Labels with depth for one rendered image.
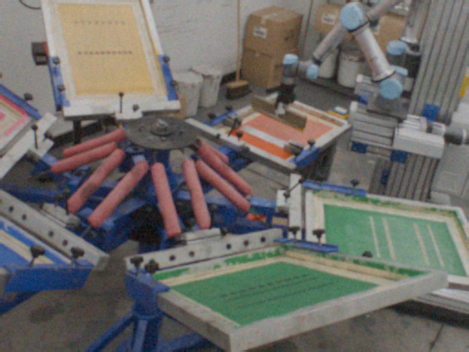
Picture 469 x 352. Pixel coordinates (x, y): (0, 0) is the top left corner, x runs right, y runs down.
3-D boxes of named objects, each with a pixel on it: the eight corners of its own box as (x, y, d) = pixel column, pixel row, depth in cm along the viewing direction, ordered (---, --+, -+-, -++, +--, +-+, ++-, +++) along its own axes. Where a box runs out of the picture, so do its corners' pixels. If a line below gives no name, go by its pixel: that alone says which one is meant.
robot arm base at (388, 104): (400, 104, 320) (405, 87, 316) (400, 114, 306) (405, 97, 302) (375, 98, 321) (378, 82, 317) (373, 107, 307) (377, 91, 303)
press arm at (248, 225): (424, 255, 260) (428, 244, 257) (427, 263, 254) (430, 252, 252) (156, 215, 252) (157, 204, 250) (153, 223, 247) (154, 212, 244)
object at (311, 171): (313, 170, 363) (323, 126, 350) (325, 175, 360) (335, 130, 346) (276, 199, 326) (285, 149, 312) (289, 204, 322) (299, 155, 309)
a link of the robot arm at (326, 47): (357, -7, 300) (303, 60, 323) (353, -4, 291) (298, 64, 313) (374, 6, 301) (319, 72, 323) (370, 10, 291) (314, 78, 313)
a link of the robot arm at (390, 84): (409, 87, 300) (359, -4, 290) (405, 95, 287) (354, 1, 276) (388, 96, 305) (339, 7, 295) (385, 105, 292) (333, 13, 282)
